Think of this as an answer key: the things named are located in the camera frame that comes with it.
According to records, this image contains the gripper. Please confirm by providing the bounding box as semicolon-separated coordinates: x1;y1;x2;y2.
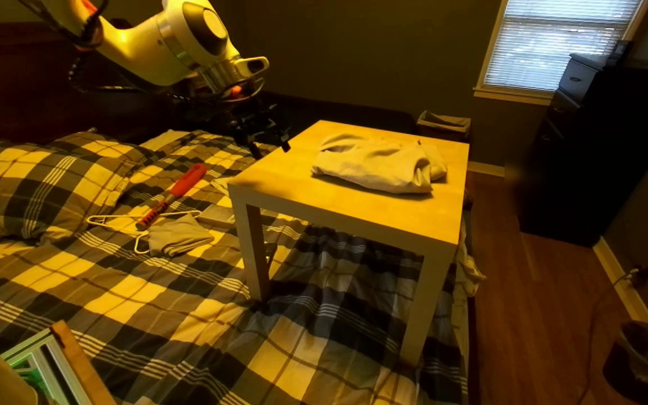
224;101;293;160

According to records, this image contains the white cloth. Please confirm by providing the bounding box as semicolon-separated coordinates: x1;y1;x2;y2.
310;133;449;195

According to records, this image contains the small grey cloth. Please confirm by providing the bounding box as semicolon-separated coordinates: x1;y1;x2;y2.
146;213;215;258

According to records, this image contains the waste basket with liner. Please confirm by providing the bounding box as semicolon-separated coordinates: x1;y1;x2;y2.
416;110;472;142

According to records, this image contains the white clothes hanger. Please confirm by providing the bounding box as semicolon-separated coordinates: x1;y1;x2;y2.
86;209;204;255

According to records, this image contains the plaid bedspread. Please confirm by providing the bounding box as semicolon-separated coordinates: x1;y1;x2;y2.
0;128;471;405

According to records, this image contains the plaid pillow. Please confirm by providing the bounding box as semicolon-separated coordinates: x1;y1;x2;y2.
0;130;157;244

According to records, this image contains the white bed sheet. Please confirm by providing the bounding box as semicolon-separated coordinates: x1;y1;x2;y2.
452;214;488;363

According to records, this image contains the window with blinds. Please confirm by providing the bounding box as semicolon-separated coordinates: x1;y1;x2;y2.
472;0;648;107

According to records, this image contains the black dresser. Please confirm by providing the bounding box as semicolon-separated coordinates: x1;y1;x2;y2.
517;52;648;249

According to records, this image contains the black trash bin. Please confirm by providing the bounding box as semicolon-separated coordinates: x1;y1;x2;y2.
602;320;648;405

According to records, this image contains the red-handled screwdriver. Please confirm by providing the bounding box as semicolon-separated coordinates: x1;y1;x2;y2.
135;163;208;232

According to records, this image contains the black cable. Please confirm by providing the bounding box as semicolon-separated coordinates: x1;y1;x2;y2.
588;265;648;405

